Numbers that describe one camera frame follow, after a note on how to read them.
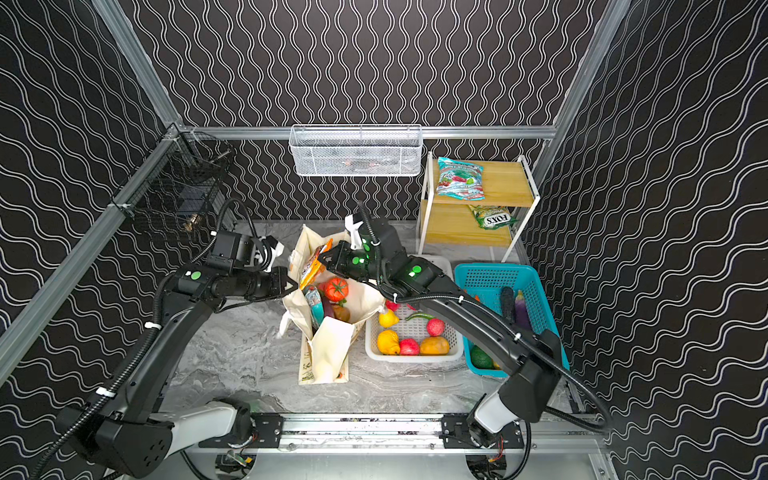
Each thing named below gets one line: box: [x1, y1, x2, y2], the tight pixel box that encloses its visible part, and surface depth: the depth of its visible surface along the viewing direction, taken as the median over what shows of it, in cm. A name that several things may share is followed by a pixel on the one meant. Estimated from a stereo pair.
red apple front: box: [399, 338, 420, 356], surface depth 84 cm
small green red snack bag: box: [305, 286, 325, 329], surface depth 84 cm
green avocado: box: [470, 344, 495, 369], surface depth 81 cm
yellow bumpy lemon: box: [377, 329, 401, 355], surface depth 85 cm
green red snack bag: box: [436, 157, 485, 201], surface depth 83 cm
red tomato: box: [325, 276, 349, 302], surface depth 92 cm
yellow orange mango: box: [420, 336, 450, 355], surface depth 85 cm
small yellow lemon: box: [378, 309, 400, 329], surface depth 91 cm
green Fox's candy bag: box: [468, 204, 518, 230], surface depth 99 cm
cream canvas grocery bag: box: [281, 225, 385, 384], surface depth 78 cm
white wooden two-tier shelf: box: [418, 151, 541, 263], surface depth 90 cm
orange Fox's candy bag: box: [300, 238, 333, 291], surface depth 69 cm
